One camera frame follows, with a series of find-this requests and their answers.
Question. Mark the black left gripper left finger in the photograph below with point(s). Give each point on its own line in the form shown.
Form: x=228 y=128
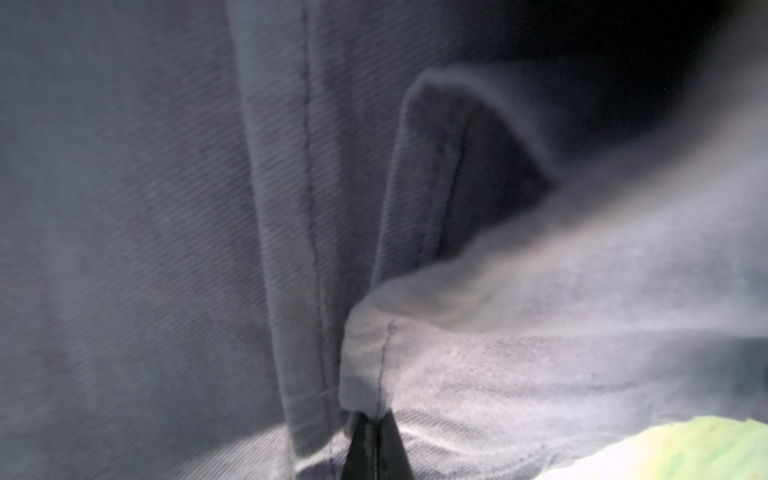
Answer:
x=361 y=460

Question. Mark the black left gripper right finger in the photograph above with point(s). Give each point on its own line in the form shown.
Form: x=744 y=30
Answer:
x=392 y=461

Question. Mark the purple trousers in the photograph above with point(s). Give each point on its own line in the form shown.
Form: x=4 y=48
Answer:
x=530 y=229

